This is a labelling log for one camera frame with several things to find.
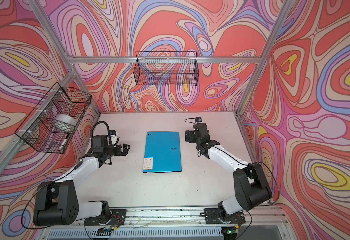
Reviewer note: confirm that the black marker pen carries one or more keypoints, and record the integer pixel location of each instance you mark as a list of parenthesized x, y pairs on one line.
[(62, 145)]

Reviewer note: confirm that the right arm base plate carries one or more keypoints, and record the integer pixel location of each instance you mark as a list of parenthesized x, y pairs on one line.
[(214, 216)]

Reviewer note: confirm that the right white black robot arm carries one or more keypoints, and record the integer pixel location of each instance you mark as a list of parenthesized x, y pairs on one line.
[(251, 187)]

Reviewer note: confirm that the back black wire basket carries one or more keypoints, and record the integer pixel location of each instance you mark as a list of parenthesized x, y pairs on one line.
[(166, 68)]

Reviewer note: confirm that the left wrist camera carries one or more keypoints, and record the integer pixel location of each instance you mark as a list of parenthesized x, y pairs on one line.
[(114, 136)]

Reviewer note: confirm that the blue file folder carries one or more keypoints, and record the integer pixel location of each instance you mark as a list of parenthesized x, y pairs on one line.
[(162, 153)]

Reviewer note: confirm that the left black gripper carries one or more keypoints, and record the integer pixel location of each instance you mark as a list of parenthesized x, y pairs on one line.
[(119, 152)]

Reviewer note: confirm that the black wire basket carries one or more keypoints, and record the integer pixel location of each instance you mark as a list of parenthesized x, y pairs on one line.
[(51, 125), (166, 68)]

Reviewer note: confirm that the white bowl in basket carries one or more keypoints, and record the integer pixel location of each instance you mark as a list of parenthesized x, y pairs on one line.
[(64, 122)]

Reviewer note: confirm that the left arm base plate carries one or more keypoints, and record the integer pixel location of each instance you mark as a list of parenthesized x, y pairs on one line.
[(115, 218)]

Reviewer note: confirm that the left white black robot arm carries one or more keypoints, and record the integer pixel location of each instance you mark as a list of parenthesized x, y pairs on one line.
[(57, 202)]

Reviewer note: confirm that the left black wire basket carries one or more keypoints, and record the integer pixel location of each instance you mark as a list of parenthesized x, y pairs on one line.
[(51, 125)]

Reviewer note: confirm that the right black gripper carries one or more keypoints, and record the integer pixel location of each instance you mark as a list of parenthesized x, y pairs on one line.
[(189, 135)]

